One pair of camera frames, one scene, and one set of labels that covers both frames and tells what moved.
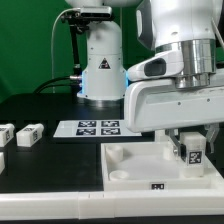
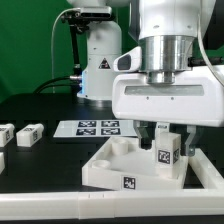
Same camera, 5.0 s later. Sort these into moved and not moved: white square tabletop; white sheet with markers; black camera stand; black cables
Moved: white square tabletop
Not moved: black cables; white sheet with markers; black camera stand
